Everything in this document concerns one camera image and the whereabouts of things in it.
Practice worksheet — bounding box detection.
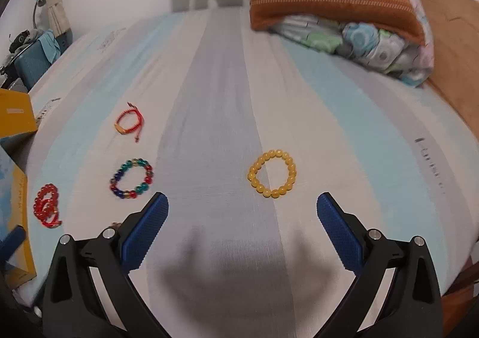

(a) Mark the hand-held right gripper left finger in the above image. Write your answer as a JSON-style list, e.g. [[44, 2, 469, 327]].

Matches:
[[42, 192, 170, 338]]

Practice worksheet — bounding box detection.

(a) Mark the multicolour glass bead bracelet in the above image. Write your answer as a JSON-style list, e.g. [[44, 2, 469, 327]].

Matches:
[[109, 159, 154, 200]]

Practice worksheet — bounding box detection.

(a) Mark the striped bed sheet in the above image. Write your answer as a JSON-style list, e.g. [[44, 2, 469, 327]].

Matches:
[[22, 8, 473, 338]]

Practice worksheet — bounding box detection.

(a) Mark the white cardboard box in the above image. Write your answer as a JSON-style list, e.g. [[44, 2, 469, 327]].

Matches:
[[0, 89, 39, 288]]

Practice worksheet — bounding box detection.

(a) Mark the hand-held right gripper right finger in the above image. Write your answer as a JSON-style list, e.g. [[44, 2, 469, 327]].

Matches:
[[316, 192, 445, 338]]

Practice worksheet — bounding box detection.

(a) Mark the floral quilt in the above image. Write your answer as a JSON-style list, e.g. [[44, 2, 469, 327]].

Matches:
[[272, 0, 435, 89]]

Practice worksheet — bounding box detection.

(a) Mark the red cord bracelet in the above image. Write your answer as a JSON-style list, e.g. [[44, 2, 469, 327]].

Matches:
[[114, 101, 146, 144]]

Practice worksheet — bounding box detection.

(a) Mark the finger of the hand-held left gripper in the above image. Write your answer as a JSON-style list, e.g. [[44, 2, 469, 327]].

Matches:
[[0, 225, 27, 267]]

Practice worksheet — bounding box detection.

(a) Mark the teal cloth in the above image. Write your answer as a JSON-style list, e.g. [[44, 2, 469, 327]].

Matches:
[[37, 30, 61, 63]]

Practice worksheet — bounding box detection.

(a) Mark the yellow bead bracelet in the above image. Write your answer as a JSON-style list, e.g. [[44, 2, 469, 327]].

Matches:
[[247, 150, 298, 199]]

